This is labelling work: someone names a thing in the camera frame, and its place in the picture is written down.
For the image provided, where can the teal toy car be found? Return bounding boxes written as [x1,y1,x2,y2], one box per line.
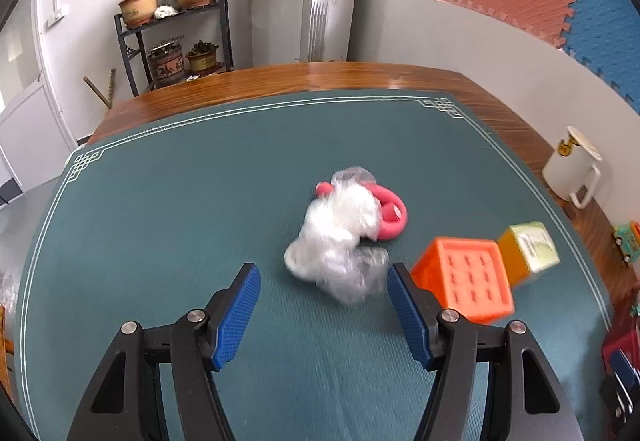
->
[613,220,640,265]

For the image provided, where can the black metal plant rack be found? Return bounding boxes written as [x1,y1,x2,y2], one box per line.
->
[114,0,235,97]

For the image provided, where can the pink ring toy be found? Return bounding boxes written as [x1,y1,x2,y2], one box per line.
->
[316,180,410,242]

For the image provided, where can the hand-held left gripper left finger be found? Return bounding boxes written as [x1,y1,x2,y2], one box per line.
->
[67,262,262,441]

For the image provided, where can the white mug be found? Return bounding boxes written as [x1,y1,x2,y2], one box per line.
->
[542,124,604,210]

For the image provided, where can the clear plastic bag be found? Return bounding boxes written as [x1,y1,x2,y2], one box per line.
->
[283,166,391,306]

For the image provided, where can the small potted plant brown pot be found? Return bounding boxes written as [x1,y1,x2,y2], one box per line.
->
[185,40,220,75]

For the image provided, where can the wooden sticks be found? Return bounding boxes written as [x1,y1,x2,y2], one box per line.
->
[83,68,117,110]

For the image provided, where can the dark decorated pot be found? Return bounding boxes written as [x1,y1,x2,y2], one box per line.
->
[147,42,185,87]

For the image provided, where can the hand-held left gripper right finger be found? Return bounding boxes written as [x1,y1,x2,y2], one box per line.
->
[386,262,583,441]

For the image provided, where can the green table mat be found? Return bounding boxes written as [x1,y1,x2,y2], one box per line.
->
[12,90,616,441]

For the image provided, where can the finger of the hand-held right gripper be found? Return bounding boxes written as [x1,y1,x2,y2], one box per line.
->
[599,349,640,427]

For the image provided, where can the orange plastic block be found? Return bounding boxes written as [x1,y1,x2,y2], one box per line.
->
[411,236,516,325]

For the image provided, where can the white glazed door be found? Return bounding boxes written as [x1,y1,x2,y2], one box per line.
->
[0,71,79,194]

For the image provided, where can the red cardboard box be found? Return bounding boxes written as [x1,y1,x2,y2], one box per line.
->
[601,330,640,374]

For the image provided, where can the blue foam mat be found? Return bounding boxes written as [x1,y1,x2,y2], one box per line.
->
[565,0,640,115]

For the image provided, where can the yellow box pale label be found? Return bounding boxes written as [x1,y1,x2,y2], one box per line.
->
[496,220,561,290]

